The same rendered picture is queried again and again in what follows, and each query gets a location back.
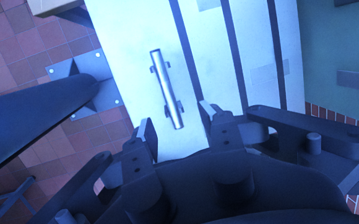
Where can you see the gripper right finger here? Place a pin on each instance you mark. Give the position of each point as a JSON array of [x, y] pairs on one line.
[[227, 134]]

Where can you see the dark metal stand legs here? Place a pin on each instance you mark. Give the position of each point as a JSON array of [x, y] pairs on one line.
[[16, 194]]

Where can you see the steel end-measure rod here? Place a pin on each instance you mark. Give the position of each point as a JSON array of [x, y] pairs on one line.
[[166, 88]]

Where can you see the grey flat bar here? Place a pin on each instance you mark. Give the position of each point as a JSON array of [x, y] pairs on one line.
[[349, 180]]

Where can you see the brown cardboard box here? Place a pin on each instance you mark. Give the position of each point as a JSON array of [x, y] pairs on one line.
[[53, 7]]

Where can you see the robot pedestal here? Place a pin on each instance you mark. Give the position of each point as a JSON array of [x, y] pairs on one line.
[[42, 106]]

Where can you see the grey rod cradle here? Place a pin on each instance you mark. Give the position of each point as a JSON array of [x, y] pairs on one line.
[[151, 69], [166, 111]]

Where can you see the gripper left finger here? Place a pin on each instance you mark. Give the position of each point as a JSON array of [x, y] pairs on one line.
[[140, 165]]

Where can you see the grey wall plate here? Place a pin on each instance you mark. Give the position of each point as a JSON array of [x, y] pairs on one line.
[[347, 80]]

